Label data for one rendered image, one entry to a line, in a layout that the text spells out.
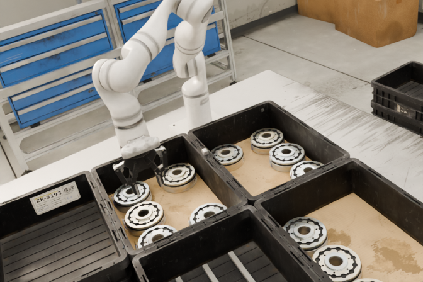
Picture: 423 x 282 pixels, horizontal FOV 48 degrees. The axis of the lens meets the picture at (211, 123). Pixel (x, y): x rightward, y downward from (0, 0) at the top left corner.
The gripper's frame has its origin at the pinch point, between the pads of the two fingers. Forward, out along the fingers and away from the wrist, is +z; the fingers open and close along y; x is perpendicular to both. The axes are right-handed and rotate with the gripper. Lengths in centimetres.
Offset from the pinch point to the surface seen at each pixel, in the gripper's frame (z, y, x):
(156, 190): 11.3, -3.5, -11.6
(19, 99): 44, 33, -192
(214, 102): 25, -48, -72
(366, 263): 11, -35, 41
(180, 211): 11.3, -6.1, 1.0
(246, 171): 11.5, -28.9, -3.8
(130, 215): 8.0, 6.4, -1.4
